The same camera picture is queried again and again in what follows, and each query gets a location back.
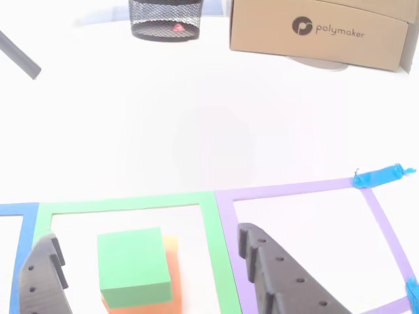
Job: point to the green square frame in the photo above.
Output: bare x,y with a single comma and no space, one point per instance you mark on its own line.
131,201

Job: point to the green square block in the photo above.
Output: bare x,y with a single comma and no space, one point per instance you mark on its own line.
131,258

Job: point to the pale blue sheet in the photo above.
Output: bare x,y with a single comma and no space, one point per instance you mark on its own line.
212,8

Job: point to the black mesh object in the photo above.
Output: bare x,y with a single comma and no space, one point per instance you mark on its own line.
163,19

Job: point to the brown cardboard box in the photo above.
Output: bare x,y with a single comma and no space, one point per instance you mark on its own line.
262,29

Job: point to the blue square frame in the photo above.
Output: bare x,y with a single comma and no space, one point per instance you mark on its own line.
24,235

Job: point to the blue tape strip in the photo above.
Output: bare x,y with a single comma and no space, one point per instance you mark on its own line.
414,294
376,178

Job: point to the purple square frame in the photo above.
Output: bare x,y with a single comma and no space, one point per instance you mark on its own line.
294,188

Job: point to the orange square block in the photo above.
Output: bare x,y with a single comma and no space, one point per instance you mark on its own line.
175,278

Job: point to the dark grey rod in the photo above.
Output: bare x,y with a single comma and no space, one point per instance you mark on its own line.
19,59

